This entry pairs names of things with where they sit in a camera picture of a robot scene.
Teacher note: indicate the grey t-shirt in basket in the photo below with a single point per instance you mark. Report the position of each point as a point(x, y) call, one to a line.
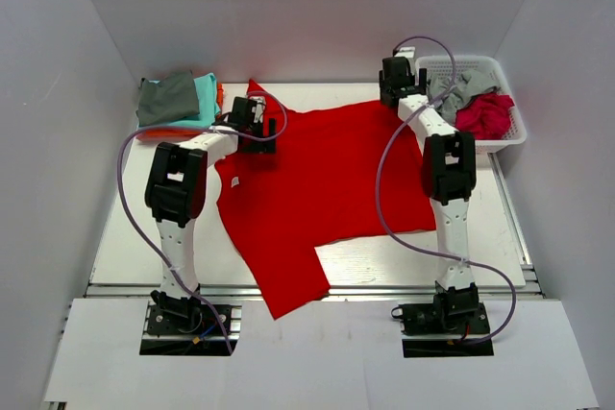
point(467, 86)

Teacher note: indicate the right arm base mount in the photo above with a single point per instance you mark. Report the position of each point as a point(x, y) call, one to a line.
point(453, 325)

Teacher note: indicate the white plastic basket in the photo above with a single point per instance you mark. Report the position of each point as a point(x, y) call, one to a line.
point(440, 66)

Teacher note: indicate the red t-shirt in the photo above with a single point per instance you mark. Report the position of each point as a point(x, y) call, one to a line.
point(331, 170)

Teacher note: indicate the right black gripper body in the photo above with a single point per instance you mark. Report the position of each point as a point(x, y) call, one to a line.
point(383, 86)

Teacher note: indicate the folded orange t-shirt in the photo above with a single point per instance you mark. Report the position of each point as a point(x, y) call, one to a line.
point(180, 133)

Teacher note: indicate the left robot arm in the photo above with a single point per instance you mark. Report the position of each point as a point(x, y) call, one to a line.
point(176, 188)

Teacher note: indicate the folded teal t-shirt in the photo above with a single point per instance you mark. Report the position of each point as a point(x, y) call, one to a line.
point(205, 87)

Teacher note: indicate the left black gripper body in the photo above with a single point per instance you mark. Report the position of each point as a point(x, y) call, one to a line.
point(249, 124)

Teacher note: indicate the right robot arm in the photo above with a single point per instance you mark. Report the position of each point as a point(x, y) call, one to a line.
point(448, 175)

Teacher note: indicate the magenta t-shirt in basket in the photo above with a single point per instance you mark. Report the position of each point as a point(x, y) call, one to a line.
point(487, 117)

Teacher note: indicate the folded dark grey t-shirt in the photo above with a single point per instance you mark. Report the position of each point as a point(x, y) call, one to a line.
point(168, 100)

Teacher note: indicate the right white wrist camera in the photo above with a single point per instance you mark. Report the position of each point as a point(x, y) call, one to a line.
point(407, 52)

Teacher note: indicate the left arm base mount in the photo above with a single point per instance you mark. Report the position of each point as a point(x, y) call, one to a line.
point(188, 328)

